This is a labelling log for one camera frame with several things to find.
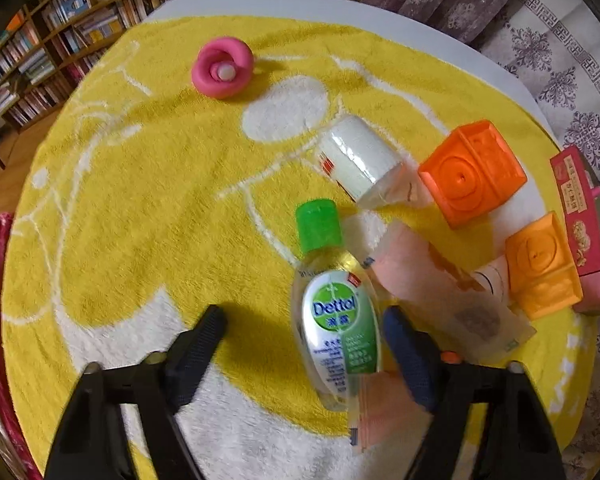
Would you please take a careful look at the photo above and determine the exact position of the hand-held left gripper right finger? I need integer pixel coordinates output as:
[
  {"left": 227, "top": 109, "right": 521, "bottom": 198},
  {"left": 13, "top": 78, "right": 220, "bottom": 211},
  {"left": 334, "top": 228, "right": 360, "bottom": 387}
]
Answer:
[{"left": 382, "top": 306, "right": 566, "bottom": 480}]

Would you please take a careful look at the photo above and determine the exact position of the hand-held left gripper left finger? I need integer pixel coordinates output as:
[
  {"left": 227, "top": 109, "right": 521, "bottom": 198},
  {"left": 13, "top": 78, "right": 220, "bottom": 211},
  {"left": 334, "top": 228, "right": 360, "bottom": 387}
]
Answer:
[{"left": 44, "top": 304, "right": 228, "bottom": 480}]

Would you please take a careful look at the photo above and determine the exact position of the pink snack packet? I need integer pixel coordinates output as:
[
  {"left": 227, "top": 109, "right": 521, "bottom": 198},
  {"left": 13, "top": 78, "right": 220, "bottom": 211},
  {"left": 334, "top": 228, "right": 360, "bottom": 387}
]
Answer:
[
  {"left": 367, "top": 220, "right": 537, "bottom": 363},
  {"left": 347, "top": 367, "right": 433, "bottom": 453}
]

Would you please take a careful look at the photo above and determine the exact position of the green cap sanitizer bottle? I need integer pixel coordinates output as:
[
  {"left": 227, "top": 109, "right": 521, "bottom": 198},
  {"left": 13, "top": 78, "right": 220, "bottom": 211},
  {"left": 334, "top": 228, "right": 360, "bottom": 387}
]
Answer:
[{"left": 290, "top": 199, "right": 383, "bottom": 413}]

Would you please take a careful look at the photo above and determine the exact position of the pink cardboard box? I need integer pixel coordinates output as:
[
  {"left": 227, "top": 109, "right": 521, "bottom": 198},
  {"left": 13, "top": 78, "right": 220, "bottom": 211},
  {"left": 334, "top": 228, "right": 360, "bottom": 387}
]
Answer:
[{"left": 550, "top": 145, "right": 600, "bottom": 316}]

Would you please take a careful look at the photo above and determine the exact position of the light orange toy cube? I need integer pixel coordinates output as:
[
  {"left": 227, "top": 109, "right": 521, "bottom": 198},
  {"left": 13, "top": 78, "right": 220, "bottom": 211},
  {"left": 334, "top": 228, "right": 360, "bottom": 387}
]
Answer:
[{"left": 504, "top": 211, "right": 583, "bottom": 321}]

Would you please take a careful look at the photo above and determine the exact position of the yellow and white printed towel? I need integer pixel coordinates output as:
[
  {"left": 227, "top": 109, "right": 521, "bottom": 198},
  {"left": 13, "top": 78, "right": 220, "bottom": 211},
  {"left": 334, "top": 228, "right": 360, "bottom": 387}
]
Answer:
[{"left": 2, "top": 15, "right": 600, "bottom": 480}]

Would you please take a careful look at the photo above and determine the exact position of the dark orange toy cube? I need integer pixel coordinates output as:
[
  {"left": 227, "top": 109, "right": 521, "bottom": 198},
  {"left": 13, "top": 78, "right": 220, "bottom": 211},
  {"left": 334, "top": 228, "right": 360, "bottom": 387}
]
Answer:
[{"left": 417, "top": 120, "right": 527, "bottom": 229}]

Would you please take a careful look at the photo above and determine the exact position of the white plastic bottle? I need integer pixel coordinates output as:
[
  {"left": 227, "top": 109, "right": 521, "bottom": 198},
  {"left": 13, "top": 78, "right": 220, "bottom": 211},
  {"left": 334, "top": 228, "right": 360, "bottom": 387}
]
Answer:
[{"left": 316, "top": 115, "right": 433, "bottom": 211}]

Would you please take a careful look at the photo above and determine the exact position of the white purple patterned cloth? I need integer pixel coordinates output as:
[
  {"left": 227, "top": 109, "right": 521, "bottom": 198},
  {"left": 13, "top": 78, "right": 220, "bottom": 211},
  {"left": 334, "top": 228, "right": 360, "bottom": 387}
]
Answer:
[{"left": 480, "top": 0, "right": 600, "bottom": 461}]

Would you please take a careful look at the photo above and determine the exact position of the wooden bookshelf with books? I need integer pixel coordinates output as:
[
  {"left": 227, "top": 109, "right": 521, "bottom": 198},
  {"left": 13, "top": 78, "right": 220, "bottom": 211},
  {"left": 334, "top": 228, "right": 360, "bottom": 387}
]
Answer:
[{"left": 0, "top": 0, "right": 168, "bottom": 133}]

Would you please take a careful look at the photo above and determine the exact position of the pink ring toy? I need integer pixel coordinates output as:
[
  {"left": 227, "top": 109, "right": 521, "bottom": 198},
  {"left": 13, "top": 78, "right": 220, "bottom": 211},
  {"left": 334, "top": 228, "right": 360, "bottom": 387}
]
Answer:
[{"left": 191, "top": 37, "right": 255, "bottom": 99}]

